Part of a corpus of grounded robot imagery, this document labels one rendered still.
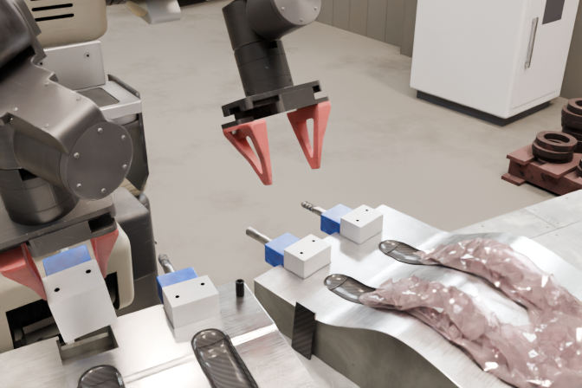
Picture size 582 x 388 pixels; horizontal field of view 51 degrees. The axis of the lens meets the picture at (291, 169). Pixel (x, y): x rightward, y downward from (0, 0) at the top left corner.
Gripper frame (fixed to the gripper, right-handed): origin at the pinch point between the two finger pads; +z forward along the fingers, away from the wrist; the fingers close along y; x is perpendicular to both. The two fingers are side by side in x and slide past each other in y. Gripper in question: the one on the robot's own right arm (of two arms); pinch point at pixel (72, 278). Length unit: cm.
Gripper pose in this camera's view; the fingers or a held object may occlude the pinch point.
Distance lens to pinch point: 61.0
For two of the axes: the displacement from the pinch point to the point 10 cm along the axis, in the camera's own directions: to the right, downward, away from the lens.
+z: 0.4, 8.0, 6.0
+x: -4.7, -5.2, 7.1
